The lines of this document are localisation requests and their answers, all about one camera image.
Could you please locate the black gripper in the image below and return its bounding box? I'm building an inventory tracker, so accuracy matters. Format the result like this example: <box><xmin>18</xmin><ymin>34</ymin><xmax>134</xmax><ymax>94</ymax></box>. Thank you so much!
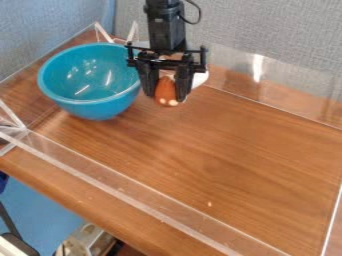
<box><xmin>125</xmin><ymin>9</ymin><xmax>207</xmax><ymax>102</ymax></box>

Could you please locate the brown and white toy mushroom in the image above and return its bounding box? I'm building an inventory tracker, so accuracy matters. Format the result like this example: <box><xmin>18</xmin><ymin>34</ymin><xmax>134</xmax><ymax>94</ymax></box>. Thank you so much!
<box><xmin>153</xmin><ymin>71</ymin><xmax>209</xmax><ymax>107</ymax></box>

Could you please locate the blue plastic bowl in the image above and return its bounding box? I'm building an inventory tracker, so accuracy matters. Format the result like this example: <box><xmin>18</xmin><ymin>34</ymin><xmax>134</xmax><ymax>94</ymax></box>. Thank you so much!
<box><xmin>37</xmin><ymin>43</ymin><xmax>140</xmax><ymax>120</ymax></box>

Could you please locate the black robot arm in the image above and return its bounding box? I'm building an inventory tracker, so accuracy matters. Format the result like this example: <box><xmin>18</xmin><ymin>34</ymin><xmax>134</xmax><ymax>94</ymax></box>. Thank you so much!
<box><xmin>124</xmin><ymin>0</ymin><xmax>208</xmax><ymax>102</ymax></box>

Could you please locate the grey white box under table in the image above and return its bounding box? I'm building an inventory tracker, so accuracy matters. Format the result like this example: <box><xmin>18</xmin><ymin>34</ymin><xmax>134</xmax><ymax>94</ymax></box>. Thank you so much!
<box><xmin>53</xmin><ymin>223</ymin><xmax>117</xmax><ymax>256</ymax></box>

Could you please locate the black white object bottom left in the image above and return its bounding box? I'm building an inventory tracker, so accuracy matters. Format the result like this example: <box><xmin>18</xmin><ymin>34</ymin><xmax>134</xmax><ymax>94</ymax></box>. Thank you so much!
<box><xmin>0</xmin><ymin>233</ymin><xmax>40</xmax><ymax>256</ymax></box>

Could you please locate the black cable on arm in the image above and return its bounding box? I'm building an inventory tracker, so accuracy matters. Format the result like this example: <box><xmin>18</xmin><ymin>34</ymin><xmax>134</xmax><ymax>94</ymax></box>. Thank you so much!
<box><xmin>177</xmin><ymin>0</ymin><xmax>203</xmax><ymax>26</ymax></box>

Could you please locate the clear acrylic barrier wall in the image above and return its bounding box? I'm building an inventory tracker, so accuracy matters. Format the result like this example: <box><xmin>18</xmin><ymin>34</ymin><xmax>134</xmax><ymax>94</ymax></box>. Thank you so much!
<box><xmin>0</xmin><ymin>20</ymin><xmax>342</xmax><ymax>256</ymax></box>

